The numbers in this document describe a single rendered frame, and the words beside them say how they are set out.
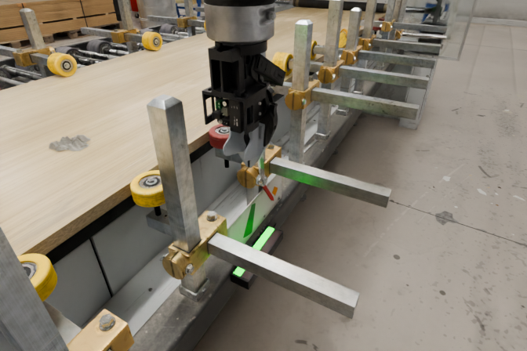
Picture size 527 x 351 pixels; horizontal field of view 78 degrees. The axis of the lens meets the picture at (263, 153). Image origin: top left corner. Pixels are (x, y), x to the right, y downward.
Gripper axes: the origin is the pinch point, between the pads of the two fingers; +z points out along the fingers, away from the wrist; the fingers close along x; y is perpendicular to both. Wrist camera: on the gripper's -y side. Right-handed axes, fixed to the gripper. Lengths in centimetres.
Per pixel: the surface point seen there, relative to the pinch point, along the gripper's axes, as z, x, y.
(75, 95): 8, -75, -17
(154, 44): 5, -95, -73
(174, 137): -7.4, -6.4, 10.7
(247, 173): 12.1, -7.6, -10.7
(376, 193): 12.6, 19.3, -17.6
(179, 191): 1.9, -6.4, 11.3
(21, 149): 8, -56, 10
